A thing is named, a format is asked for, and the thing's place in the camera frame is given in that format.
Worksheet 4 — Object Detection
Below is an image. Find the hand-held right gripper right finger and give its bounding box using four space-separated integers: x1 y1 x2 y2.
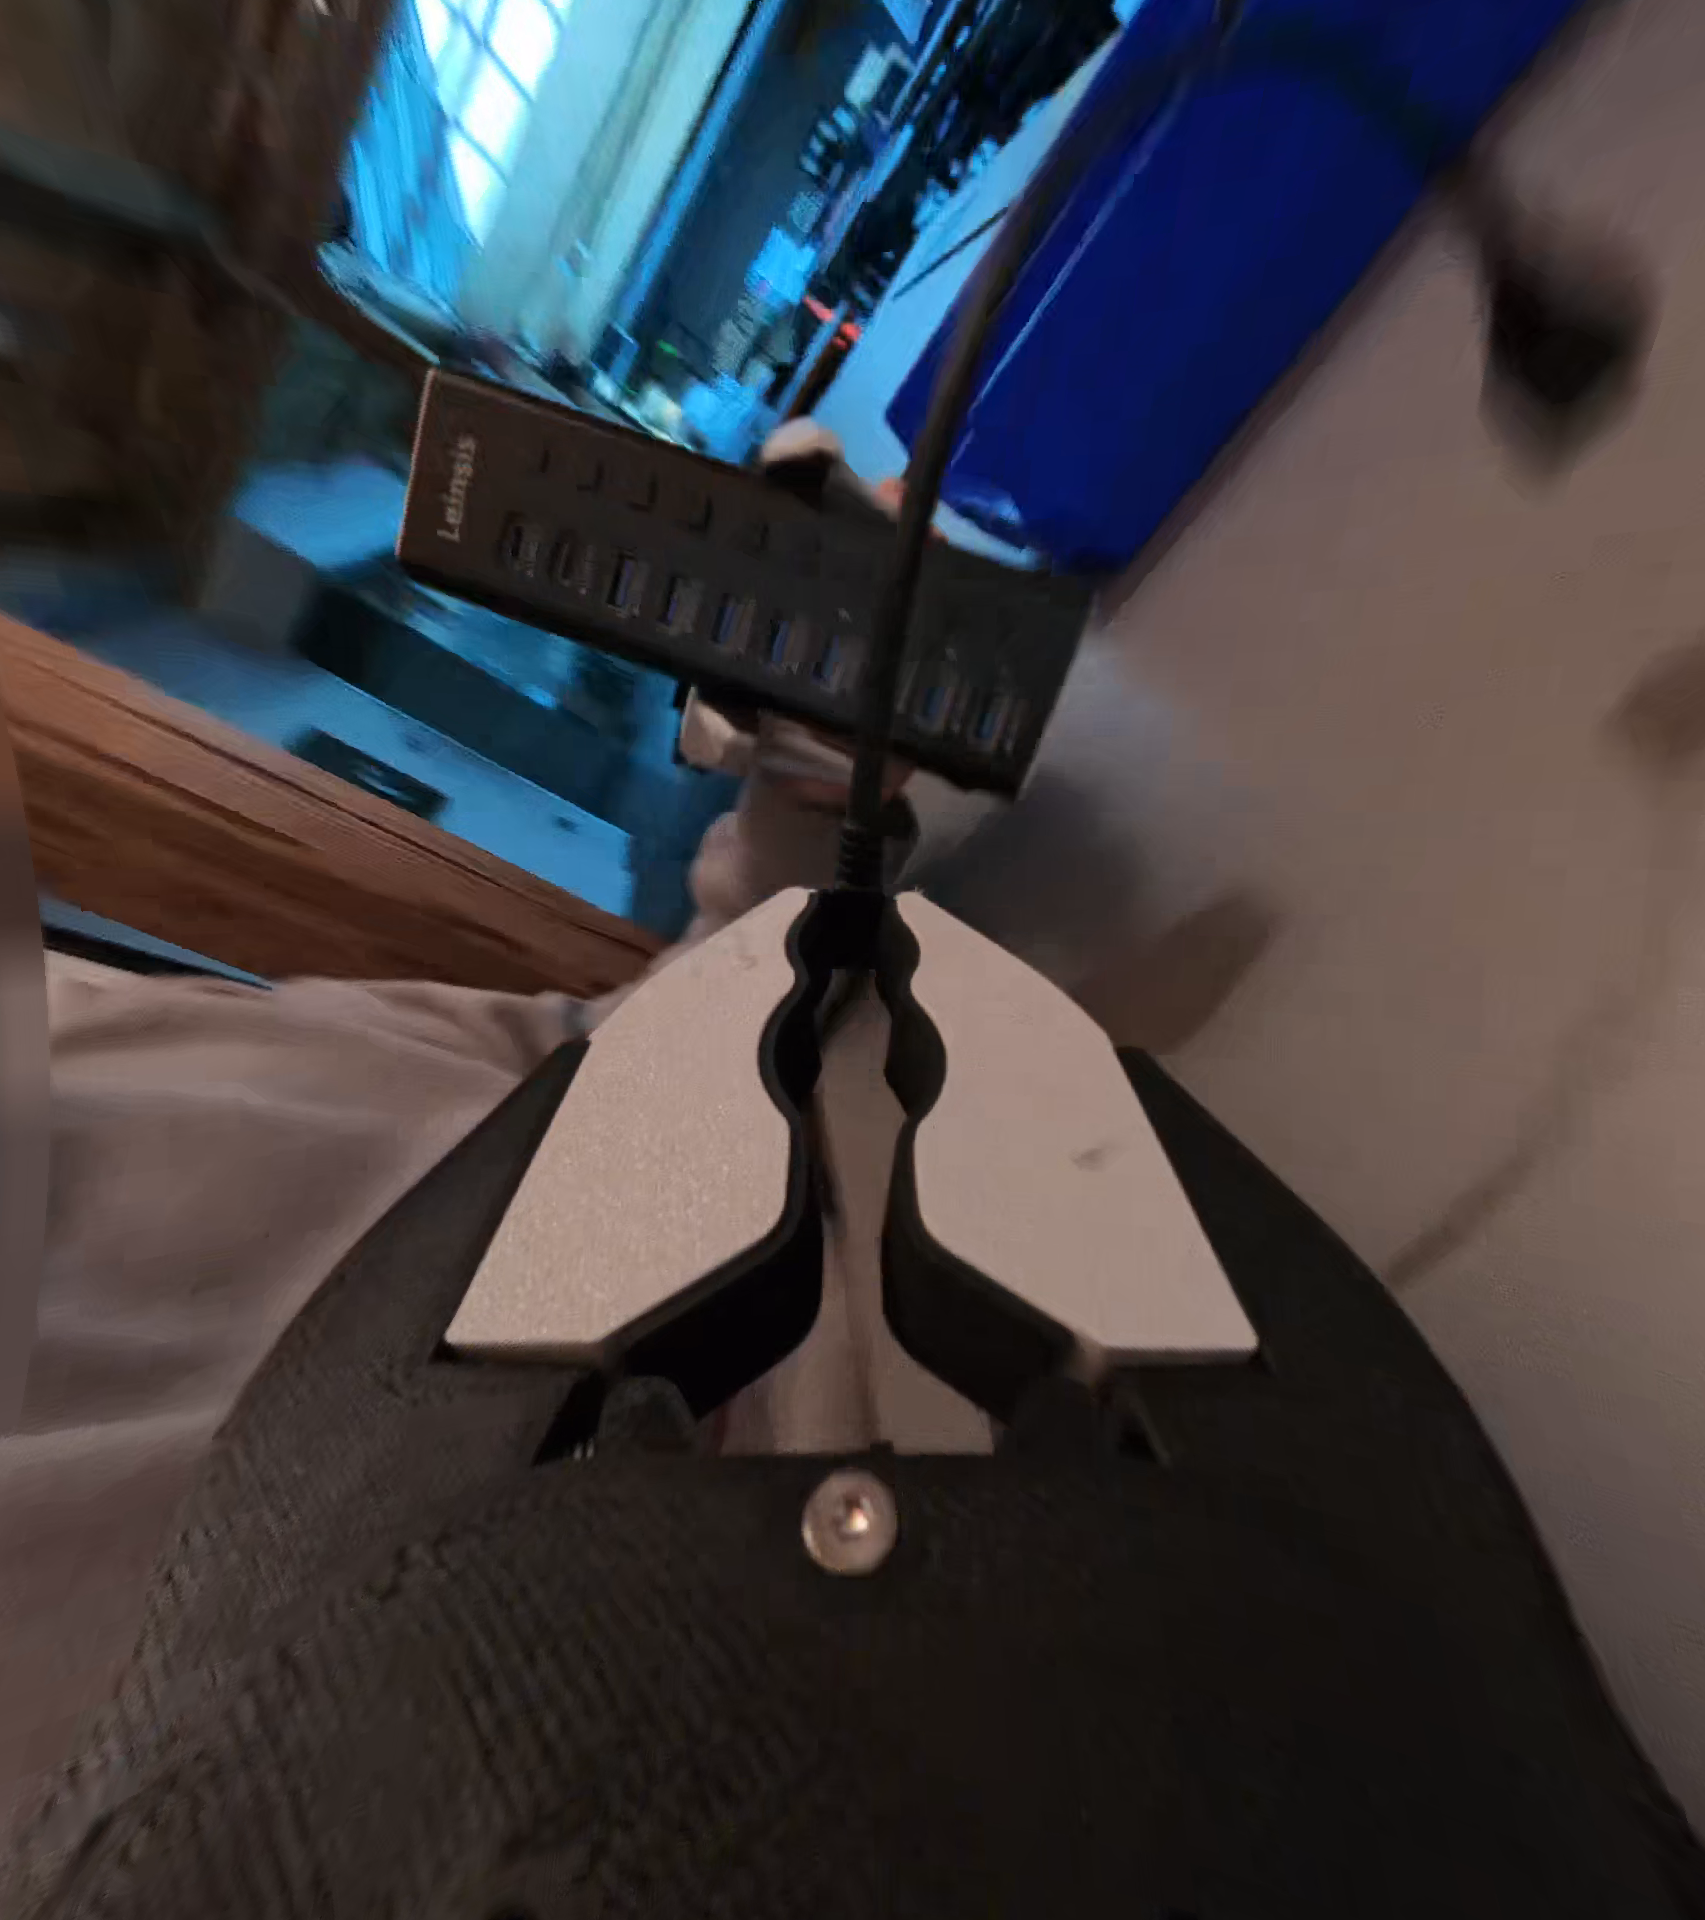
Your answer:
873 888 1265 1419

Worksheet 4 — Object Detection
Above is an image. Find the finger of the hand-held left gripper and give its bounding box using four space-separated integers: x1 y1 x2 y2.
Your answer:
760 420 902 521
679 684 930 845

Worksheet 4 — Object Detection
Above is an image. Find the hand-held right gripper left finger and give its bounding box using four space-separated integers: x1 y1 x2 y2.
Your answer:
441 885 829 1448

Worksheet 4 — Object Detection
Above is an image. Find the black multi-port hub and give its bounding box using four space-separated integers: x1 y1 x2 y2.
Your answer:
392 366 1093 798

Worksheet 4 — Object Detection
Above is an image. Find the black short cable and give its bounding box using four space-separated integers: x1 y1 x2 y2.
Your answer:
833 0 1655 932

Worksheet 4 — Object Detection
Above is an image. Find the grey desk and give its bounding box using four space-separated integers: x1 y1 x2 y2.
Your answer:
823 0 1705 1920

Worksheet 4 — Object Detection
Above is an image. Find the person's grey clothing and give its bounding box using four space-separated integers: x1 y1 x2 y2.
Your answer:
0 948 652 1920

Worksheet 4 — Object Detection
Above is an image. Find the blue plastic bin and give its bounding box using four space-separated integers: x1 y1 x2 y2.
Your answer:
884 0 1592 580

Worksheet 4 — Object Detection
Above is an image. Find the brown wooden board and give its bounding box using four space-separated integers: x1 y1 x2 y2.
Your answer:
0 561 662 999

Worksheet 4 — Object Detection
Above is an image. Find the brown wooden post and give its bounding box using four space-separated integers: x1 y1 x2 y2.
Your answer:
0 0 396 602

